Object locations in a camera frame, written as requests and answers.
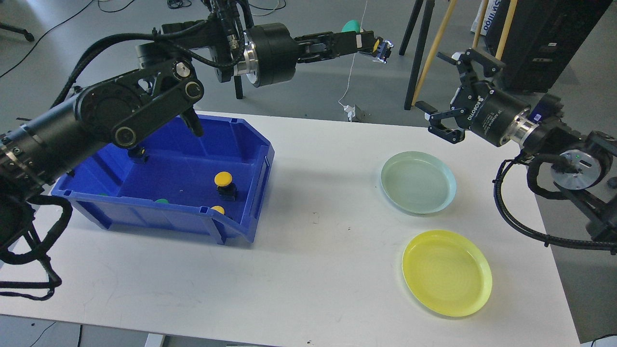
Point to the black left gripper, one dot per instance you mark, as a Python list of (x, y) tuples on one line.
[(270, 53)]

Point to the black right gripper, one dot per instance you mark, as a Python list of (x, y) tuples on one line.
[(488, 112)]

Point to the green push button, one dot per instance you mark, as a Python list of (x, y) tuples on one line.
[(351, 25)]

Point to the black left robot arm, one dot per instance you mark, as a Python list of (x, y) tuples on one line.
[(124, 110)]

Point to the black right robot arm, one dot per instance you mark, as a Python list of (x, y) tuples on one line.
[(562, 164)]

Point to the light green plate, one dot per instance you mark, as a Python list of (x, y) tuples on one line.
[(418, 183)]

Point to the yellow plate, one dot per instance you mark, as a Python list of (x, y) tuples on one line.
[(447, 273)]

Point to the yellow button front corner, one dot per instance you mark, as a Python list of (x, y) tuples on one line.
[(218, 209)]

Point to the black tripod right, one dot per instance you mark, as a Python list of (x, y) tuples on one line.
[(422, 9)]

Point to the black tripod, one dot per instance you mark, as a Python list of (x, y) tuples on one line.
[(422, 9), (242, 18)]

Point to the white printed bag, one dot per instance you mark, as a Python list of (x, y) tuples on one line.
[(485, 19)]

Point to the black cabinet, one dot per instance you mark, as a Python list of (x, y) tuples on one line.
[(544, 37)]

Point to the black tripod left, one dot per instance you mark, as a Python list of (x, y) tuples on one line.
[(242, 18)]

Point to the blue plastic storage bin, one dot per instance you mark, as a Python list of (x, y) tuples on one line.
[(180, 168)]

